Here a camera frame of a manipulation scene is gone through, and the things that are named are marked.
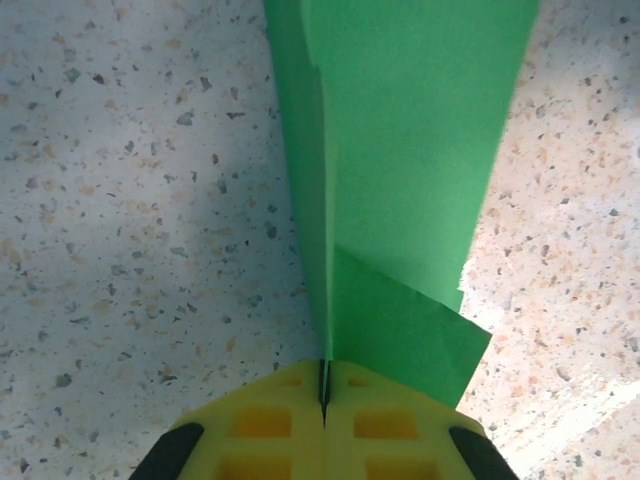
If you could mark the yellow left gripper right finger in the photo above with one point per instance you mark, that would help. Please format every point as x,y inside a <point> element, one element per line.
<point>390,425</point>

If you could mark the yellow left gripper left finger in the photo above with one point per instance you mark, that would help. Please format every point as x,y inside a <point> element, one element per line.
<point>260,425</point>

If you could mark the green cloth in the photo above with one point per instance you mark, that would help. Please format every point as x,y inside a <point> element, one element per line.
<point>400,150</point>

